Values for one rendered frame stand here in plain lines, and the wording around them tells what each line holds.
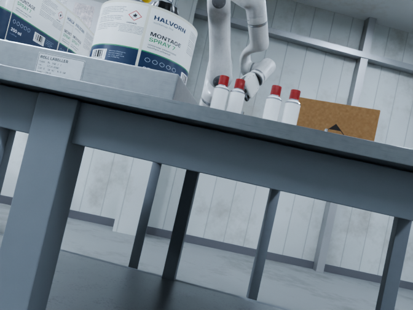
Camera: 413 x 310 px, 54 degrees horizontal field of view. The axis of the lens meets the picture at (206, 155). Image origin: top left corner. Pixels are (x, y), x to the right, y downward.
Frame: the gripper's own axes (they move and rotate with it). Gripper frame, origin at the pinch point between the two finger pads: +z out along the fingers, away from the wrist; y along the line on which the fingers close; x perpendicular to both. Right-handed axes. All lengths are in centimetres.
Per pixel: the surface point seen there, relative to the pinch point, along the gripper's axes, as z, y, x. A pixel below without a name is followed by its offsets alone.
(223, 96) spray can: 40, 20, 26
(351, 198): 99, 32, 90
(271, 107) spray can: 36, 12, 39
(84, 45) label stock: 70, 54, 12
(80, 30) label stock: 71, 58, 15
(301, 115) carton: 13.2, -4.9, 35.6
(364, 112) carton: 5, -10, 56
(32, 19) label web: 86, 65, 24
